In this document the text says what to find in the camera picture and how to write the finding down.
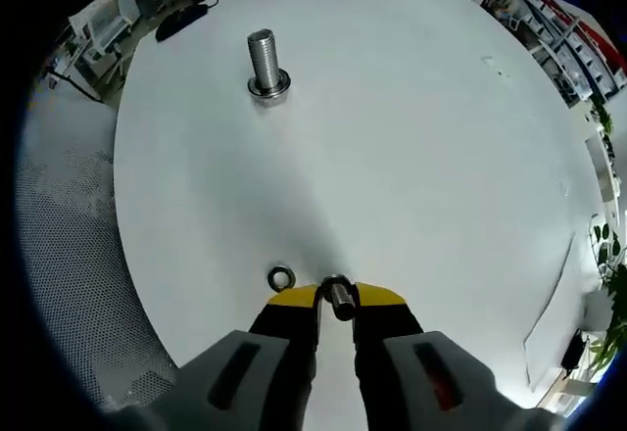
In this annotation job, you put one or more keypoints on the black flat device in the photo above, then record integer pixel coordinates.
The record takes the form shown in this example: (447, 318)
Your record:
(178, 22)

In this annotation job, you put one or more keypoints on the black power adapter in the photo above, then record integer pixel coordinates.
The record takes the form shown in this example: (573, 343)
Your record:
(573, 350)

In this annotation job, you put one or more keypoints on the thick threaded metal stud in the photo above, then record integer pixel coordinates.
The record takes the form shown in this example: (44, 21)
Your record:
(264, 59)

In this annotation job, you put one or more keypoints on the silver metal washer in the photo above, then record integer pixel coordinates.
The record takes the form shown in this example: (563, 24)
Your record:
(327, 281)
(271, 279)
(285, 80)

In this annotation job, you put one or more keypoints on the thin threaded metal stud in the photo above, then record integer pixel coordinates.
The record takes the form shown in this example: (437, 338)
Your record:
(343, 303)

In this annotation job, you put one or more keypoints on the small potted green plant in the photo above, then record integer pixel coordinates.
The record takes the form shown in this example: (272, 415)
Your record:
(605, 117)

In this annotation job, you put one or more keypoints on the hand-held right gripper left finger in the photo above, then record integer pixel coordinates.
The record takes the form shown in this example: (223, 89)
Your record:
(274, 352)

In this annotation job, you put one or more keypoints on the white rolling cart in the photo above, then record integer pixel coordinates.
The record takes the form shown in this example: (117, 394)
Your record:
(100, 34)

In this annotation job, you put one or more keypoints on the white mesh chair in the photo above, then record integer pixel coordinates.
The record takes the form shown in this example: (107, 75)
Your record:
(63, 254)

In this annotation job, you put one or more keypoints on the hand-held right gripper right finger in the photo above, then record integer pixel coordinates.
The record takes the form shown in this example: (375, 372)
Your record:
(406, 367)

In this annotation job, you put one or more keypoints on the large potted green plant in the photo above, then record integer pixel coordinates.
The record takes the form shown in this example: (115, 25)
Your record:
(614, 274)

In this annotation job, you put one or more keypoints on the shelf with white bins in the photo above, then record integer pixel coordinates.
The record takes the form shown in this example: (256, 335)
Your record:
(573, 39)

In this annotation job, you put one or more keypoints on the white paper sheet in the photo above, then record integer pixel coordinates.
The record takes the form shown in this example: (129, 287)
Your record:
(553, 333)

